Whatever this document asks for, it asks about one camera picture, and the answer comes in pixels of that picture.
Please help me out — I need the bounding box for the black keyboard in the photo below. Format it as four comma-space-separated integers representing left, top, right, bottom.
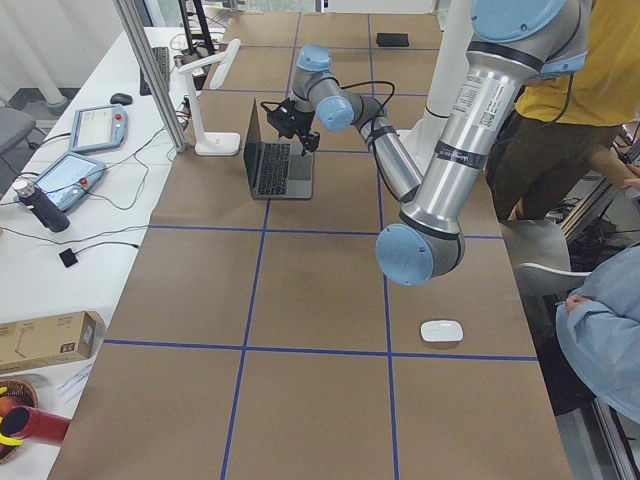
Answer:
139, 46, 171, 97

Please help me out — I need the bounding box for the blue teach pendant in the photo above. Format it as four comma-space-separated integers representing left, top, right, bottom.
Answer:
69, 104, 128, 153
28, 152, 106, 212

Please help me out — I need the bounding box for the brown cardboard box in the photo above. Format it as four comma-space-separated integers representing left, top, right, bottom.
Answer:
1, 311, 105, 374

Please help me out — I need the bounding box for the aluminium frame post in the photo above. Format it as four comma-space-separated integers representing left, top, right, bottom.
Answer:
113, 0, 186, 153

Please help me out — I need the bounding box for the blue teach pendant near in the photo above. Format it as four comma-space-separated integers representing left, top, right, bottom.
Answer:
28, 152, 106, 212

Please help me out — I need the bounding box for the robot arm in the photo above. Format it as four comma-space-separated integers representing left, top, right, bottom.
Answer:
290, 1, 591, 285

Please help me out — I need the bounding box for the wicker basket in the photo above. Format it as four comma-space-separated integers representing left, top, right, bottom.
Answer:
1, 379, 38, 463

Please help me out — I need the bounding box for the black tripod stand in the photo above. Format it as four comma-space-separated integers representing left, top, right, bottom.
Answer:
178, 0, 216, 57

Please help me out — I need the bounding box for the small black square device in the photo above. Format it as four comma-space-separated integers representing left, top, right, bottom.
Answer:
59, 248, 78, 268

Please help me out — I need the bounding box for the red cylinder cup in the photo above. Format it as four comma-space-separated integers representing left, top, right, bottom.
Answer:
1, 405, 71, 446

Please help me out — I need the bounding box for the black mouse pad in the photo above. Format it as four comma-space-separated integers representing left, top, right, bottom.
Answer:
376, 32, 410, 48

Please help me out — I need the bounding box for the person in blue shirt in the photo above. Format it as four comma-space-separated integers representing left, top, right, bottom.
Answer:
556, 245, 639, 422

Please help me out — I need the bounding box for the white desk lamp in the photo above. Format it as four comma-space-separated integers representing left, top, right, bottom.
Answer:
173, 38, 242, 157

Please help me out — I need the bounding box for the person in yellow shirt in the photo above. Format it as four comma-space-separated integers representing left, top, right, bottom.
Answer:
486, 1, 639, 221

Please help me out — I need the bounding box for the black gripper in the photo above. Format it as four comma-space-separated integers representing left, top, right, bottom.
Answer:
285, 110, 319, 154

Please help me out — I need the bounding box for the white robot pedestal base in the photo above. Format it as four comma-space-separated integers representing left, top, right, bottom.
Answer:
399, 0, 473, 158

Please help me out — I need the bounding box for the white chair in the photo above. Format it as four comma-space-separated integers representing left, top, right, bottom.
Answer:
500, 220, 590, 297

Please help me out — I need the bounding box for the black bottle silver cap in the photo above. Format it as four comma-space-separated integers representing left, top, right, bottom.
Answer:
12, 179, 70, 233

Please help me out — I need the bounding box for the grey laptop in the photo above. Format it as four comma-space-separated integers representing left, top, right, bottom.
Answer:
243, 100, 314, 200

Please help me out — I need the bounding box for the white computer mouse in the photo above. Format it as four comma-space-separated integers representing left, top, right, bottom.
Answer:
420, 319, 464, 343

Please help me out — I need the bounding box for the black computer mouse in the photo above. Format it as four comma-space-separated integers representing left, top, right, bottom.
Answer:
110, 92, 133, 106

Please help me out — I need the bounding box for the blue teach pendant far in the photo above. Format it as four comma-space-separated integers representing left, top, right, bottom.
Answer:
69, 104, 128, 153

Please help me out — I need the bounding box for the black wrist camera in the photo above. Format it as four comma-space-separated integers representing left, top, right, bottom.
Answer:
261, 98, 297, 139

